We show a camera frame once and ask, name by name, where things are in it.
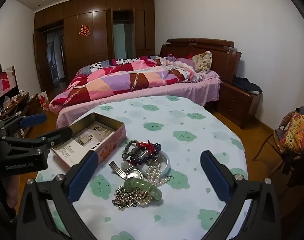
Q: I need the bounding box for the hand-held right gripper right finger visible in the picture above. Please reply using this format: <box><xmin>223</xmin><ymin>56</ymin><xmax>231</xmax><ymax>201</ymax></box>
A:
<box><xmin>200</xmin><ymin>150</ymin><xmax>283</xmax><ymax>240</ymax></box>

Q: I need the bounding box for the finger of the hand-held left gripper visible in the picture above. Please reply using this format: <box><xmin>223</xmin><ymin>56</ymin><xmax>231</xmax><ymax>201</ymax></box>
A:
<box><xmin>0</xmin><ymin>113</ymin><xmax>47</xmax><ymax>140</ymax></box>
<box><xmin>0</xmin><ymin>126</ymin><xmax>73</xmax><ymax>156</ymax></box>

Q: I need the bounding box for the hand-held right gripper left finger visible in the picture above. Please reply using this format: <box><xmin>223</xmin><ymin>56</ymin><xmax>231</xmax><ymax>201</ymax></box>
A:
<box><xmin>17</xmin><ymin>150</ymin><xmax>100</xmax><ymax>240</ymax></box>

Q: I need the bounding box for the pink tin box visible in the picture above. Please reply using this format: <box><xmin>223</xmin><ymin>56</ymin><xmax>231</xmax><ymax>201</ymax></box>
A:
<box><xmin>50</xmin><ymin>112</ymin><xmax>126</xmax><ymax>170</ymax></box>

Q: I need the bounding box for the metallic bead chain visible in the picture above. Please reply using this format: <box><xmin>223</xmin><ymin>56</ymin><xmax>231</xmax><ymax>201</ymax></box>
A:
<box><xmin>112</xmin><ymin>185</ymin><xmax>153</xmax><ymax>209</ymax></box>

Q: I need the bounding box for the white jade bangle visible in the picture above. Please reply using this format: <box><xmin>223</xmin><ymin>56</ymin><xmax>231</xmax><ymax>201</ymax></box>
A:
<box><xmin>139</xmin><ymin>151</ymin><xmax>171</xmax><ymax>178</ymax></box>

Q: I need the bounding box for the grey-green bead bracelet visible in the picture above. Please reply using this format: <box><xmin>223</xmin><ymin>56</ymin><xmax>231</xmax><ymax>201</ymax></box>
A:
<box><xmin>122</xmin><ymin>140</ymin><xmax>142</xmax><ymax>166</ymax></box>

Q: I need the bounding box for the pearl necklace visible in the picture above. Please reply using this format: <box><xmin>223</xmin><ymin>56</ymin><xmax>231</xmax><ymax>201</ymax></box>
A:
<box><xmin>145</xmin><ymin>162</ymin><xmax>171</xmax><ymax>187</ymax></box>

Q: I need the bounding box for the green jade bangle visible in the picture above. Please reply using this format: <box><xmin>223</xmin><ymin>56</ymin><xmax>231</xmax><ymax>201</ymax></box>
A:
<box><xmin>124</xmin><ymin>177</ymin><xmax>163</xmax><ymax>202</ymax></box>

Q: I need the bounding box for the person's left hand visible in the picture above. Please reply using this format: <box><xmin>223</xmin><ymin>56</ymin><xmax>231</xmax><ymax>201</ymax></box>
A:
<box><xmin>0</xmin><ymin>174</ymin><xmax>20</xmax><ymax>208</ymax></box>

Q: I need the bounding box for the wooden low cabinet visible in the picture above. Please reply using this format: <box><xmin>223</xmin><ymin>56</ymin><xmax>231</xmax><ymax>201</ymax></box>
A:
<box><xmin>0</xmin><ymin>92</ymin><xmax>43</xmax><ymax>139</ymax></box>

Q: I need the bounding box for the red and white bag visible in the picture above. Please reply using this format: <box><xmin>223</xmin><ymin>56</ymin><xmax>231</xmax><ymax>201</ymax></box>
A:
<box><xmin>38</xmin><ymin>92</ymin><xmax>50</xmax><ymax>112</ymax></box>

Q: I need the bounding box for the white cloud-print tablecloth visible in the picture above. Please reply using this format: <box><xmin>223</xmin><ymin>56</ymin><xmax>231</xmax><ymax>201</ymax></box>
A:
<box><xmin>35</xmin><ymin>95</ymin><xmax>252</xmax><ymax>240</ymax></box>

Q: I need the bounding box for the red and white board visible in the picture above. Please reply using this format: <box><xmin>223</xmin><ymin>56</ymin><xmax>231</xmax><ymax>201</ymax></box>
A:
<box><xmin>0</xmin><ymin>66</ymin><xmax>17</xmax><ymax>98</ymax></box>

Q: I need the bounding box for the silver wristwatch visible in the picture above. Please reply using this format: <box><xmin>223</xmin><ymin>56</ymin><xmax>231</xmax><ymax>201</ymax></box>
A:
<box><xmin>109</xmin><ymin>160</ymin><xmax>144</xmax><ymax>180</ymax></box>

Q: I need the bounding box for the patchwork quilt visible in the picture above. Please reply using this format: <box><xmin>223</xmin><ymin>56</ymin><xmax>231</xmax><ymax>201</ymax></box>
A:
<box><xmin>49</xmin><ymin>54</ymin><xmax>205</xmax><ymax>107</ymax></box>

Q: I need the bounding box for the wooden nightstand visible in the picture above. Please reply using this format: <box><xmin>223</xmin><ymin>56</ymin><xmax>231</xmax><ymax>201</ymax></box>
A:
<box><xmin>216</xmin><ymin>80</ymin><xmax>264</xmax><ymax>130</ymax></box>

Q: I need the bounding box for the dark garment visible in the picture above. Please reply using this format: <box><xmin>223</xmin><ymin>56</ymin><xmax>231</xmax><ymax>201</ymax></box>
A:
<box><xmin>282</xmin><ymin>149</ymin><xmax>304</xmax><ymax>188</ymax></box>

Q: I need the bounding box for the colourful patterned cushion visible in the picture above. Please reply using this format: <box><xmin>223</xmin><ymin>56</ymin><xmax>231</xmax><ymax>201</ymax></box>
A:
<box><xmin>280</xmin><ymin>111</ymin><xmax>304</xmax><ymax>154</ymax></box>

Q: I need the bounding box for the dark clothes pile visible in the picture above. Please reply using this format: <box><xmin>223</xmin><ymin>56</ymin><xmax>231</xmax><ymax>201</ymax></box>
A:
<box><xmin>232</xmin><ymin>77</ymin><xmax>263</xmax><ymax>95</ymax></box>

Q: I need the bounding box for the bed with pink sheet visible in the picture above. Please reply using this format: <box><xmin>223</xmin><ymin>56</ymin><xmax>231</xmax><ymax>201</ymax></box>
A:
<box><xmin>56</xmin><ymin>70</ymin><xmax>221</xmax><ymax>129</ymax></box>

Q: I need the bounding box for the wooden wardrobe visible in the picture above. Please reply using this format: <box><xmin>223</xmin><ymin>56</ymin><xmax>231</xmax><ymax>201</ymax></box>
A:
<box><xmin>33</xmin><ymin>0</ymin><xmax>156</xmax><ymax>90</ymax></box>

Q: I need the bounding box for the floral pillow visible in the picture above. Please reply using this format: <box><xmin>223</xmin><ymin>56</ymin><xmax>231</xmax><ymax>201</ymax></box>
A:
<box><xmin>192</xmin><ymin>51</ymin><xmax>213</xmax><ymax>74</ymax></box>

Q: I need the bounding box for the dark purple bead bracelet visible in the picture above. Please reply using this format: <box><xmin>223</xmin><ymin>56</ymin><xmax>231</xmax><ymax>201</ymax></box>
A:
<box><xmin>128</xmin><ymin>142</ymin><xmax>163</xmax><ymax>166</ymax></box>

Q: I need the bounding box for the red knotted cord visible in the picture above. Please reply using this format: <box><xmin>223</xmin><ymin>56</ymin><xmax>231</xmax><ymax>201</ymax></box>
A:
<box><xmin>138</xmin><ymin>139</ymin><xmax>155</xmax><ymax>156</ymax></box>

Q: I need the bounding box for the wooden bed frame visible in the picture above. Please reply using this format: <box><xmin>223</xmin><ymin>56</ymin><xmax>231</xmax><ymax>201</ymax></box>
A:
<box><xmin>159</xmin><ymin>38</ymin><xmax>242</xmax><ymax>130</ymax></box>

